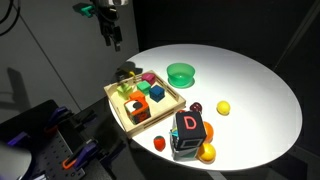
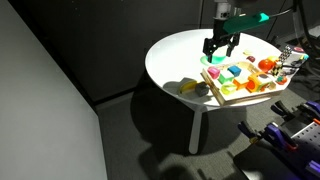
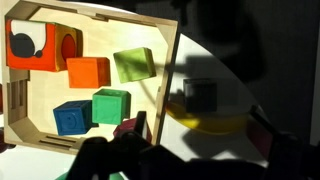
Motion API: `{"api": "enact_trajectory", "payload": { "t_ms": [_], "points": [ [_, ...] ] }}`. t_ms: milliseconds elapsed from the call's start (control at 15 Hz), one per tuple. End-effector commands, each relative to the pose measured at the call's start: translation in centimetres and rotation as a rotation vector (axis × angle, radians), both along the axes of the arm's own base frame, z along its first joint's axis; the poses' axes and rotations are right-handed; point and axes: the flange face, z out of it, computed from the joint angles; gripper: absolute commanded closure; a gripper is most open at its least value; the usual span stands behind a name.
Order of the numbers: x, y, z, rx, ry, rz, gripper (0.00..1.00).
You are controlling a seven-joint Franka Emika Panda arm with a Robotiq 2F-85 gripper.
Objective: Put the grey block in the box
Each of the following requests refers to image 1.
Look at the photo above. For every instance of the yellow lemon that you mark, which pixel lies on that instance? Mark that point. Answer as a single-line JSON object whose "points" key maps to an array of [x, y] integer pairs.
{"points": [[207, 153]]}

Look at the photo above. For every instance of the black perforated board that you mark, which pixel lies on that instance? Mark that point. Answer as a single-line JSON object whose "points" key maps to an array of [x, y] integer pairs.
{"points": [[55, 156]]}

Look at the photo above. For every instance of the red strawberry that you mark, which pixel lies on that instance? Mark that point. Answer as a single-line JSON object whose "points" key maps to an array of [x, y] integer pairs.
{"points": [[159, 143]]}

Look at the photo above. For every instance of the blue cube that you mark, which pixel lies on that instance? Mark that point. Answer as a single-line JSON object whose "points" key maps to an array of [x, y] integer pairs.
{"points": [[156, 93]]}

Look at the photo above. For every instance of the black mounting base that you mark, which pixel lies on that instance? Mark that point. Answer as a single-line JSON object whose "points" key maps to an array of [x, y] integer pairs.
{"points": [[30, 116]]}

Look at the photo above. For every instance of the wooden tray box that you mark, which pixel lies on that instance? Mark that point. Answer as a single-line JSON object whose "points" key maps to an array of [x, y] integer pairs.
{"points": [[160, 111]]}

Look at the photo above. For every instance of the white rounded device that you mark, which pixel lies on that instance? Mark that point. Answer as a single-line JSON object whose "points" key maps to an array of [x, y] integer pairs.
{"points": [[13, 161]]}

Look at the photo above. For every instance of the yellow ball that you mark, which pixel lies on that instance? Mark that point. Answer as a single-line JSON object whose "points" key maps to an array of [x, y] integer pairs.
{"points": [[223, 107]]}

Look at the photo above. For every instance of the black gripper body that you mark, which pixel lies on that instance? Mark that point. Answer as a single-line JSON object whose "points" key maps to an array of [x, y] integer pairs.
{"points": [[107, 20]]}

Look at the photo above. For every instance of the yellow-green cube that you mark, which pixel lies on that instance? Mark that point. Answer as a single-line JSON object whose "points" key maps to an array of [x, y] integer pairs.
{"points": [[124, 90]]}

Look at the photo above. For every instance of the magenta cube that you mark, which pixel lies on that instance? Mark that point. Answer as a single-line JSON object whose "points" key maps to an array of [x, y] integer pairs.
{"points": [[148, 78]]}

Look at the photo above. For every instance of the black soft cube letter D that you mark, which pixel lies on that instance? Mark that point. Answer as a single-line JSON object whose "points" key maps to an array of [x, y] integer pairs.
{"points": [[189, 130]]}

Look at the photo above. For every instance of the orange cube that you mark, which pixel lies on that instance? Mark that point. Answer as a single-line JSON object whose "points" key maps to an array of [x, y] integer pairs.
{"points": [[136, 95]]}

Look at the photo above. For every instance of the orange arch block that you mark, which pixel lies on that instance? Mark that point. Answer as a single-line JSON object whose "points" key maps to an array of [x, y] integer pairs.
{"points": [[137, 111]]}

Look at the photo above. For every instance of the black clamp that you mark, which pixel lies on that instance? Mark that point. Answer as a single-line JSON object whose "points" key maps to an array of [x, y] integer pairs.
{"points": [[84, 118]]}

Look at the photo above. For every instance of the yellow banana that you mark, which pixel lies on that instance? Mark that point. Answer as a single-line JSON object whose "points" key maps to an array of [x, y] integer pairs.
{"points": [[132, 73]]}

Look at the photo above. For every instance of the orange fruit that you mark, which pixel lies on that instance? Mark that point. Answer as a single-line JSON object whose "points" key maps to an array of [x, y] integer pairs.
{"points": [[209, 131]]}

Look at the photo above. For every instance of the grey green soft cube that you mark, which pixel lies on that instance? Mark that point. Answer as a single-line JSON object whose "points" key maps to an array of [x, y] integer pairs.
{"points": [[184, 154]]}

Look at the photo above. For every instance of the green plastic bowl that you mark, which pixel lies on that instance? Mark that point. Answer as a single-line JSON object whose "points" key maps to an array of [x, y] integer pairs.
{"points": [[181, 76]]}

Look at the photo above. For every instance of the dark red ball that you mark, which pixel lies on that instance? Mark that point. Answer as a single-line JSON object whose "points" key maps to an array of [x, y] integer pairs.
{"points": [[195, 107]]}

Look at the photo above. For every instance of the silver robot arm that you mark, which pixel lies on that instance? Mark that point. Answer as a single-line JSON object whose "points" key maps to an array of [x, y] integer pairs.
{"points": [[113, 2]]}

